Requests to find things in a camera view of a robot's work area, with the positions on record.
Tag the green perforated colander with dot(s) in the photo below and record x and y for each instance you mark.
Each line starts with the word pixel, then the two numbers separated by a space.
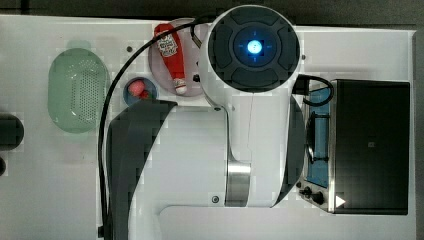
pixel 77 85

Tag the black toaster oven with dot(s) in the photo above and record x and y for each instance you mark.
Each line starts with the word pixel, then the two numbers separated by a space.
pixel 357 147

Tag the red plush strawberry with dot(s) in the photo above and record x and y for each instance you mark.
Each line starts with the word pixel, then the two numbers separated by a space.
pixel 144 95

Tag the blue small bowl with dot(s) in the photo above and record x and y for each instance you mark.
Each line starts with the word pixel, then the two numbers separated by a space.
pixel 149 86

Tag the pink plush strawberry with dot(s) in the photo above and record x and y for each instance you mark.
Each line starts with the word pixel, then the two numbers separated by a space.
pixel 136 88

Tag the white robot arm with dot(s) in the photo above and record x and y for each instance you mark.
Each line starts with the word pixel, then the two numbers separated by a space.
pixel 234 152

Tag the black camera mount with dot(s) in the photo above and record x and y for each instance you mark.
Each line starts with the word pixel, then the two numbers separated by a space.
pixel 11 132

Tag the grey round plate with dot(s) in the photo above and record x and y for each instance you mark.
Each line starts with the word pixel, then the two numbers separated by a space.
pixel 191 57

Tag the red plush ketchup bottle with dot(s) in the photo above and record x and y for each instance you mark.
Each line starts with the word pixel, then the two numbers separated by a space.
pixel 170 49

